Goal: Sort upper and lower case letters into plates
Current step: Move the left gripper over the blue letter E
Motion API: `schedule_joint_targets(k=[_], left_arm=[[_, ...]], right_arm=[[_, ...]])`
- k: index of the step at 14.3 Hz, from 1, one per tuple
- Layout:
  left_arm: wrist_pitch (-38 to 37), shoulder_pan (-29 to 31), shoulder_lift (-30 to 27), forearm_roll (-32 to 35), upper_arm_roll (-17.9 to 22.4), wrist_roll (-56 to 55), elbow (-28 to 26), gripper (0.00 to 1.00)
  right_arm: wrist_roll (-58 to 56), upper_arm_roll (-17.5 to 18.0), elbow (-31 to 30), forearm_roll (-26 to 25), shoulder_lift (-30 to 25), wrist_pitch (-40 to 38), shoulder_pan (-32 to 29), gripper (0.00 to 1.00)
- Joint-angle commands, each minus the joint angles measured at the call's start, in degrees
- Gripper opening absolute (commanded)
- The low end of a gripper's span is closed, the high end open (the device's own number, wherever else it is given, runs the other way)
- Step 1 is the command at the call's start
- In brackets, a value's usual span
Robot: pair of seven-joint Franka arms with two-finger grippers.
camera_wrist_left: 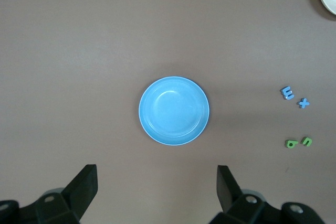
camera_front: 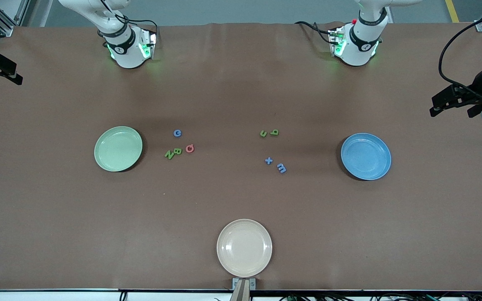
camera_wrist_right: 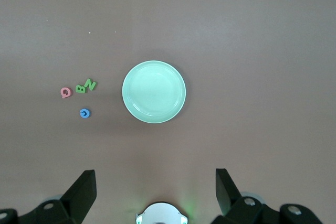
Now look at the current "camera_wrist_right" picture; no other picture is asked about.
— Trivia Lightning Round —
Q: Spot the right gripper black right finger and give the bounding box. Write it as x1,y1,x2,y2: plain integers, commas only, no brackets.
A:
211,168,324,224

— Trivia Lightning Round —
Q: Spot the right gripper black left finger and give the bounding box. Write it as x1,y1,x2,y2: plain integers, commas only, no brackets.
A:
0,170,97,224

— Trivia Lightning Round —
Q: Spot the pink foam letter Q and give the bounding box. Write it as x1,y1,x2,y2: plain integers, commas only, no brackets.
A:
59,87,72,99

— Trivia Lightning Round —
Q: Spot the green foam letter N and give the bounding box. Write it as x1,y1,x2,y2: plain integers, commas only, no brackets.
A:
83,78,97,91

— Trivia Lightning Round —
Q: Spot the light green plate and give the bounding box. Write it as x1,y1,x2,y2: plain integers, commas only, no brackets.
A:
122,60,187,124

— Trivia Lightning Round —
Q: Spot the brown table cover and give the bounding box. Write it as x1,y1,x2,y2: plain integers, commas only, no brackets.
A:
0,0,336,224

